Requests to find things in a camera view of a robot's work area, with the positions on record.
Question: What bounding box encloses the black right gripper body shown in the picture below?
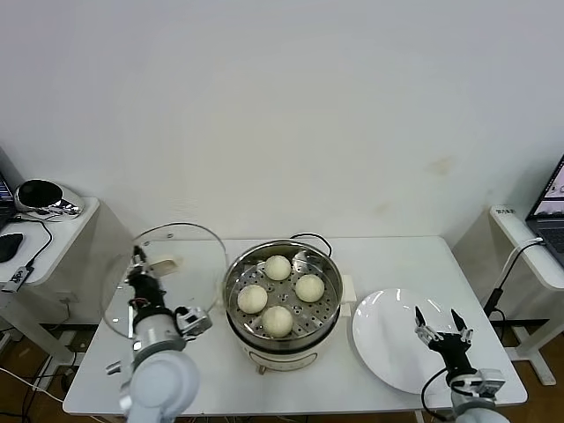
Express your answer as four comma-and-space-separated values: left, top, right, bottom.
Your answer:
427, 330, 476, 375

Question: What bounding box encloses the white steamed baozi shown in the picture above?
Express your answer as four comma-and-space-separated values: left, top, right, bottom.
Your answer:
264, 254, 293, 281
294, 273, 326, 303
237, 284, 270, 314
261, 305, 294, 338

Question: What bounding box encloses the laptop with dark screen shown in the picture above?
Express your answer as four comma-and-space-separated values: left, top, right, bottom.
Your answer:
0, 169, 17, 229

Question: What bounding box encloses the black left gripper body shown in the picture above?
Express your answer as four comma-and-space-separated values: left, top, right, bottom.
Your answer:
127, 271, 171, 316

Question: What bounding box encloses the white laptop cable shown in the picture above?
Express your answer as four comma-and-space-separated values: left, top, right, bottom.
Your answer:
503, 236, 544, 278

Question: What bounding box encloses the white round plate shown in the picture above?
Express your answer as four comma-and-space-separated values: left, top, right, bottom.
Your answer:
351, 288, 467, 395

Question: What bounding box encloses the stainless steel steamer pot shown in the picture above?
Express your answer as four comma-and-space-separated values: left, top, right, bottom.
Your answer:
209, 275, 357, 371

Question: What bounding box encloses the black computer mouse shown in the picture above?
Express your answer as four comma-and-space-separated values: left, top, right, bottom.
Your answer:
0, 232, 25, 264

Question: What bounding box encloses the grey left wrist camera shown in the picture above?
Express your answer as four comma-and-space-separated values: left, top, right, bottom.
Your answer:
174, 305, 214, 341

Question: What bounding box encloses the black pot power cord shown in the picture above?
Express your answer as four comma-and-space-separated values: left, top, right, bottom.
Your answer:
289, 233, 333, 258

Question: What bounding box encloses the black cable with adapter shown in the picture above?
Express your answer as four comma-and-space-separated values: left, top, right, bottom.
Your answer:
484, 243, 530, 327

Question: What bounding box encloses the thin black desk cable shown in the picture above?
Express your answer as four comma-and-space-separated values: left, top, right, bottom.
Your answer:
12, 213, 53, 271

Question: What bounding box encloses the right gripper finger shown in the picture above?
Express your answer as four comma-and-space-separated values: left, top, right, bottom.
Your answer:
449, 308, 475, 344
412, 306, 444, 344

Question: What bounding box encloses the laptop with bright screen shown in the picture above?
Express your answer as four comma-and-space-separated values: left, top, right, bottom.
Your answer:
525, 152, 564, 261

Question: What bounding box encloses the stainless steel steamer basket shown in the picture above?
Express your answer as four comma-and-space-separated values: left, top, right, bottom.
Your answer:
221, 239, 343, 343

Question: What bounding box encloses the grey usb adapter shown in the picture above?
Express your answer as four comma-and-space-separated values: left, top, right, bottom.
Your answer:
1, 265, 35, 293

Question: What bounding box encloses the white side table with mouse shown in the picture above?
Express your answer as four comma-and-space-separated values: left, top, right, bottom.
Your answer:
0, 196, 136, 369

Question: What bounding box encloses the round glass pot lid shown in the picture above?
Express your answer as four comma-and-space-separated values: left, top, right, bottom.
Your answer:
100, 222, 228, 340

